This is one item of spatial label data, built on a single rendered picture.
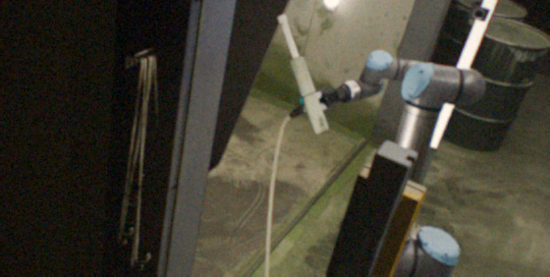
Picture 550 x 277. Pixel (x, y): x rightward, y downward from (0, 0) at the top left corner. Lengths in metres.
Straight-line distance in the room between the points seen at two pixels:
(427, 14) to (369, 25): 0.39
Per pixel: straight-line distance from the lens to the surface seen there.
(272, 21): 2.59
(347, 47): 4.25
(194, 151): 1.43
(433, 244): 2.11
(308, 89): 2.31
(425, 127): 1.90
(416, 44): 4.09
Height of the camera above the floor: 2.12
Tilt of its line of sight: 31 degrees down
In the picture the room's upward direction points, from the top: 12 degrees clockwise
